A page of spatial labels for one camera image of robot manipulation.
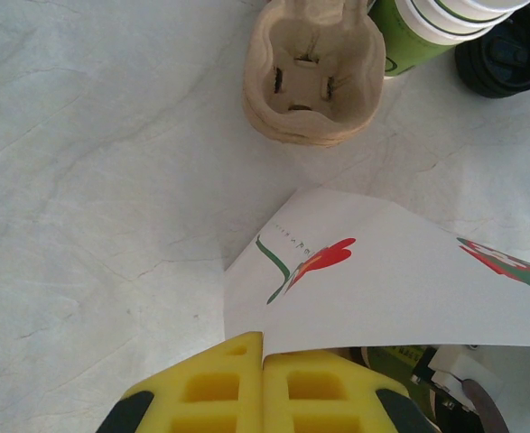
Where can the black cup lid stack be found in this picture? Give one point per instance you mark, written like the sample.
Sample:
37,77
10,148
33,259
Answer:
504,58

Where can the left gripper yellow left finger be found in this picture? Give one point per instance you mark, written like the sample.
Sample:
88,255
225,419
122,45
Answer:
210,388

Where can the brown pulp cup carrier stack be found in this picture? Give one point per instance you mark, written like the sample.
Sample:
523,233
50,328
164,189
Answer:
300,90

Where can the green white paper cup stack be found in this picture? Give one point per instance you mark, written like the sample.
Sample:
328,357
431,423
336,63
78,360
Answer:
409,40

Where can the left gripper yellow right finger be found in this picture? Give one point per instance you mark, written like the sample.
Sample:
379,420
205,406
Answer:
318,392

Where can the white flower paper bag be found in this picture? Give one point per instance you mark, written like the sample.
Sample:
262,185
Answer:
382,293

